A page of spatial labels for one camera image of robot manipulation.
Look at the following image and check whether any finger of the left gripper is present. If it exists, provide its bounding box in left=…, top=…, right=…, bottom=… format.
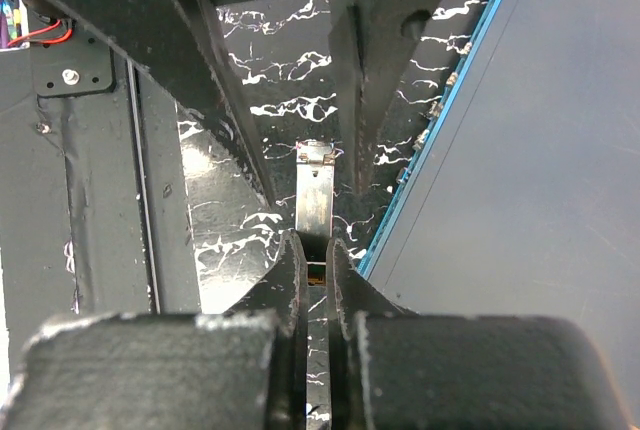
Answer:
left=328, top=0, right=471, bottom=195
left=45, top=0, right=275, bottom=204

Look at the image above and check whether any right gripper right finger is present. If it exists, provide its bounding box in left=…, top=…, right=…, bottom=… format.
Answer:
left=325, top=238, right=416, bottom=429

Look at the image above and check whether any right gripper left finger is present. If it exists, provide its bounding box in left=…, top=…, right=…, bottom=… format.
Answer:
left=224, top=231, right=309, bottom=429

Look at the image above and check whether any silver SFP transceiver plug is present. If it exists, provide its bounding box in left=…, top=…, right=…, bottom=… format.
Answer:
left=396, top=167, right=410, bottom=185

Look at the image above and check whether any inserted silver SFP module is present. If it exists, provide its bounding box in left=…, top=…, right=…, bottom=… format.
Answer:
left=412, top=129, right=430, bottom=152

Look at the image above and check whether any dark blue network switch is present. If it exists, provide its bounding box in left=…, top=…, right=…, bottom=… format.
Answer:
left=362, top=0, right=639, bottom=409

